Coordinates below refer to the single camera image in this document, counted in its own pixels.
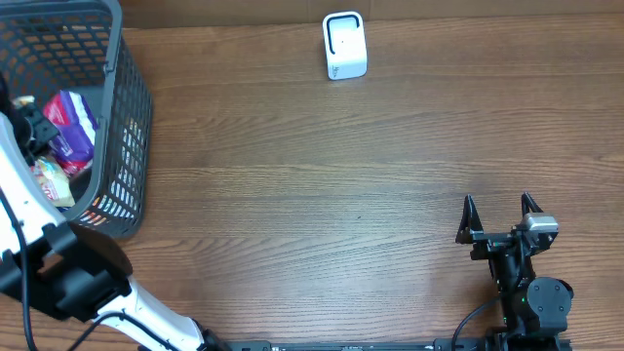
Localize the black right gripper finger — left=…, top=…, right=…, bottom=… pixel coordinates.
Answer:
left=521, top=192, right=543, bottom=216
left=455, top=194, right=484, bottom=244

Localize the purple red snack pack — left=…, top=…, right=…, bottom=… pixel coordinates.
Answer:
left=43, top=90, right=98, bottom=177

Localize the yellow snack bag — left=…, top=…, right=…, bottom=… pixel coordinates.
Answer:
left=31, top=156, right=75, bottom=208

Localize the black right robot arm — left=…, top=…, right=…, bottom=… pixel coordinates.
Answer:
left=449, top=192, right=574, bottom=350

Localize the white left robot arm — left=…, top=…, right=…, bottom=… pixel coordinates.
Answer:
left=1, top=116, right=217, bottom=350

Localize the white barcode scanner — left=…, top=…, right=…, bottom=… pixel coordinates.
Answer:
left=322, top=11, right=368, bottom=81

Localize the dark grey plastic basket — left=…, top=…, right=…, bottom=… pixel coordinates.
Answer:
left=1, top=0, right=152, bottom=239

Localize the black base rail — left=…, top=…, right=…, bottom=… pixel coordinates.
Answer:
left=206, top=338, right=573, bottom=351

